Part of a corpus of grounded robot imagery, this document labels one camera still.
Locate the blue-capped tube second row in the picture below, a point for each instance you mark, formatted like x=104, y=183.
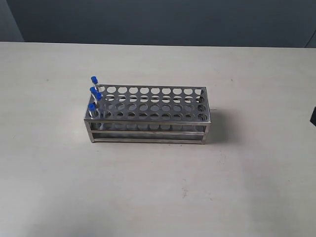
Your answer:
x=99, y=105

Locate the blue-capped tube back row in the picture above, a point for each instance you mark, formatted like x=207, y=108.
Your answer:
x=92, y=110

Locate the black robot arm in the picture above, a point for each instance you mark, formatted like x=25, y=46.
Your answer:
x=313, y=117

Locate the stainless steel test tube rack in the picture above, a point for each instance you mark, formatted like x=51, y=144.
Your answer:
x=151, y=114

